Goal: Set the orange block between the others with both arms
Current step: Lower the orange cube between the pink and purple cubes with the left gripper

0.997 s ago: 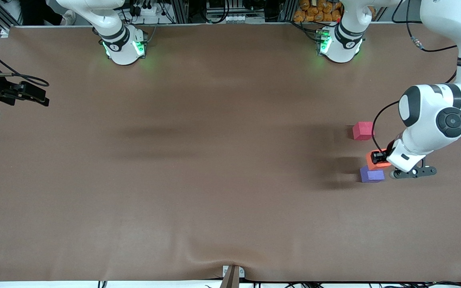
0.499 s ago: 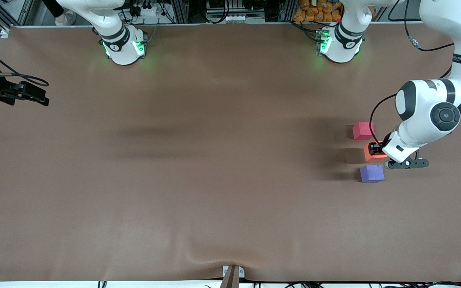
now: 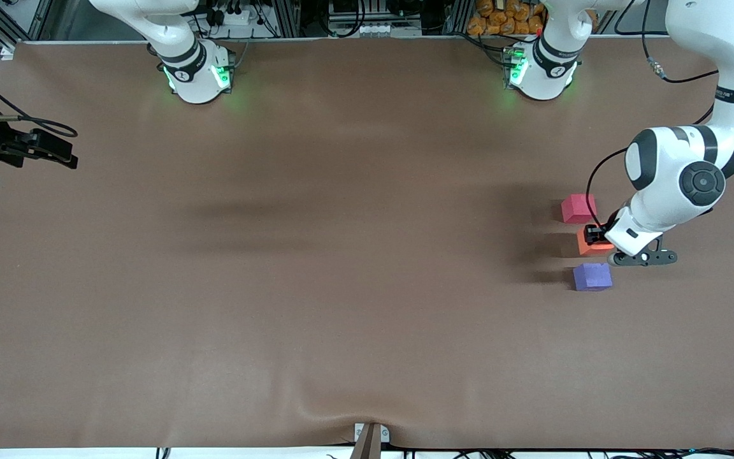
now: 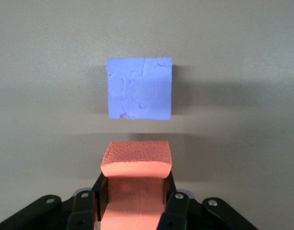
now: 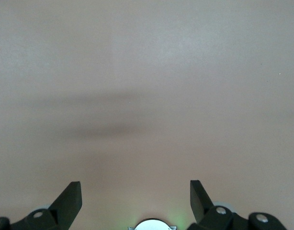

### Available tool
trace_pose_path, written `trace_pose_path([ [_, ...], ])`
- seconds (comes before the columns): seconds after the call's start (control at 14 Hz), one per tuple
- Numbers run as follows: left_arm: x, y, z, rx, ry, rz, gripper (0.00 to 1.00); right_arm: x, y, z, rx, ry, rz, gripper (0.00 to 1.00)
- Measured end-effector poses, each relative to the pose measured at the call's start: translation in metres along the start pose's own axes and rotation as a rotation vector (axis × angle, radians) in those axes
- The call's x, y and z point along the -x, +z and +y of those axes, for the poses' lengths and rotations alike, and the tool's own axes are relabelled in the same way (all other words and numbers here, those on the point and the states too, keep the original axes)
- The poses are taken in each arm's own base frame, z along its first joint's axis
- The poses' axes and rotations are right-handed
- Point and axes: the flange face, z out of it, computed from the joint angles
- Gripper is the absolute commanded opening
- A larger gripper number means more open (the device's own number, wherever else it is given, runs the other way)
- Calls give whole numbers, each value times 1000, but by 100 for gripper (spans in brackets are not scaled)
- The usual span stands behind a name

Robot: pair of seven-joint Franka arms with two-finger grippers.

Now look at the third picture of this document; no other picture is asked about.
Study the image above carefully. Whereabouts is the orange foam block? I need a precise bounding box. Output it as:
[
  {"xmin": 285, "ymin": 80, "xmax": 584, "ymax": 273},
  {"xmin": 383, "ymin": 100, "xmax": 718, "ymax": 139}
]
[{"xmin": 576, "ymin": 227, "xmax": 616, "ymax": 257}]

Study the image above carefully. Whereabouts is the red foam block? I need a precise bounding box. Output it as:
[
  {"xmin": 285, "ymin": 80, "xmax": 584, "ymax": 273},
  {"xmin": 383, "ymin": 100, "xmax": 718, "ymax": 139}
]
[{"xmin": 561, "ymin": 194, "xmax": 598, "ymax": 224}]

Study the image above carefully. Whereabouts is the purple foam block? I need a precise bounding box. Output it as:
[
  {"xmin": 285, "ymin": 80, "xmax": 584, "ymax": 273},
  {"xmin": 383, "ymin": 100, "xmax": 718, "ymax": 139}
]
[{"xmin": 573, "ymin": 262, "xmax": 614, "ymax": 292}]

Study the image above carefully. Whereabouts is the white power strip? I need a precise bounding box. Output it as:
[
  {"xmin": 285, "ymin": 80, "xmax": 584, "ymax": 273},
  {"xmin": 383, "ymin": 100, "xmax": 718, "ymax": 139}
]
[{"xmin": 213, "ymin": 3, "xmax": 259, "ymax": 27}]

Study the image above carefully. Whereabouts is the bag of oranges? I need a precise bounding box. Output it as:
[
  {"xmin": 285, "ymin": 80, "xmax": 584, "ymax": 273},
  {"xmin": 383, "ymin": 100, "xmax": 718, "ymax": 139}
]
[{"xmin": 467, "ymin": 0, "xmax": 546, "ymax": 36}]

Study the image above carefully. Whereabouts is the brown table mat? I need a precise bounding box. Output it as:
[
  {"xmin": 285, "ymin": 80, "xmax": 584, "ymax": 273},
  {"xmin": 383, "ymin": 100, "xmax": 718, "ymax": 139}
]
[{"xmin": 0, "ymin": 35, "xmax": 734, "ymax": 450}]

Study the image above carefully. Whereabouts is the white connector strip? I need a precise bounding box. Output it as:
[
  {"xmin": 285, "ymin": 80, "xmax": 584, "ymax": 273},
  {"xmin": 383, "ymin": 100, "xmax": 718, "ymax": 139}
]
[{"xmin": 329, "ymin": 21, "xmax": 423, "ymax": 38}]

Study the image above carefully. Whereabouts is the grey table clamp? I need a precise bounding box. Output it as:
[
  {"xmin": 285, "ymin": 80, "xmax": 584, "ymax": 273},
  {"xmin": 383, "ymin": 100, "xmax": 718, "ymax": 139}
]
[{"xmin": 350, "ymin": 422, "xmax": 391, "ymax": 459}]

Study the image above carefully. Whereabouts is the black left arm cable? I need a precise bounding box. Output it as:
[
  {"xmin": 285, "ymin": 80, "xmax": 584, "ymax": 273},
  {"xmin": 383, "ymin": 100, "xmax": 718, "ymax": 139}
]
[{"xmin": 586, "ymin": 0, "xmax": 734, "ymax": 230}]

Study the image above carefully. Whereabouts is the aluminium frame profile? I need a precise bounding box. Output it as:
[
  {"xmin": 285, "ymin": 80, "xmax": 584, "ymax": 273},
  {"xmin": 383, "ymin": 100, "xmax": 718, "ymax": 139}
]
[{"xmin": 0, "ymin": 6, "xmax": 18, "ymax": 61}]

